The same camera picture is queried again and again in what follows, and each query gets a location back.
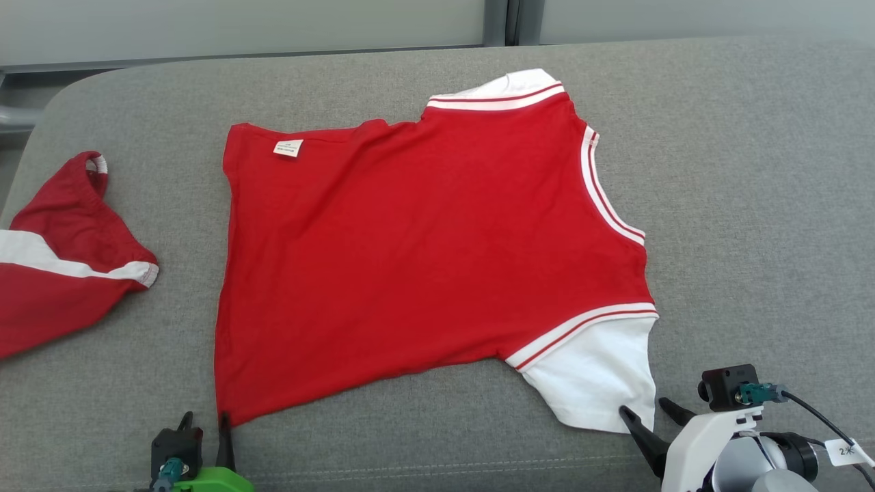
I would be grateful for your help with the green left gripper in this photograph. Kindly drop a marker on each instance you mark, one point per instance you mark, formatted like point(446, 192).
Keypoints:
point(212, 480)

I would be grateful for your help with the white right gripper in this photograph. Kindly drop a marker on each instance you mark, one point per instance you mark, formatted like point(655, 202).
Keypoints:
point(690, 451)

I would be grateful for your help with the red shorts with white stripe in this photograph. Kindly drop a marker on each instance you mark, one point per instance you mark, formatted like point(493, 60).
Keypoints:
point(61, 273)

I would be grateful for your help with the red jersey with white sleeves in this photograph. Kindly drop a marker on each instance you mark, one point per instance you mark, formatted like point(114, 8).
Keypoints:
point(424, 246)

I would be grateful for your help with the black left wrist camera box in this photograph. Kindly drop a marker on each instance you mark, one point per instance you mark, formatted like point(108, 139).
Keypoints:
point(176, 447)

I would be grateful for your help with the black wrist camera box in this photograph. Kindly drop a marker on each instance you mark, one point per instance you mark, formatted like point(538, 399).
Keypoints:
point(728, 386)
point(176, 447)

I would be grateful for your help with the teal left camera connector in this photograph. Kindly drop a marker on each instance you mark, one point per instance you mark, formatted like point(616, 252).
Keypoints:
point(167, 475)

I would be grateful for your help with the teal camera connector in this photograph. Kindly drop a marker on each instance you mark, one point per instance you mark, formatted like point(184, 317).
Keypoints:
point(759, 393)
point(167, 475)

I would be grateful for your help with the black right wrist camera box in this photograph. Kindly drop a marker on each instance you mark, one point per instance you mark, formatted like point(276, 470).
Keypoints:
point(728, 386)

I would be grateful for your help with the teal right camera connector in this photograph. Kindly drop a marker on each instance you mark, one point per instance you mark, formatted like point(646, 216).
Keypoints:
point(759, 393)

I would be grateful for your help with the grey double partition post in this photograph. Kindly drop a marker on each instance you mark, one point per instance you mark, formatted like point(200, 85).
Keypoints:
point(495, 20)

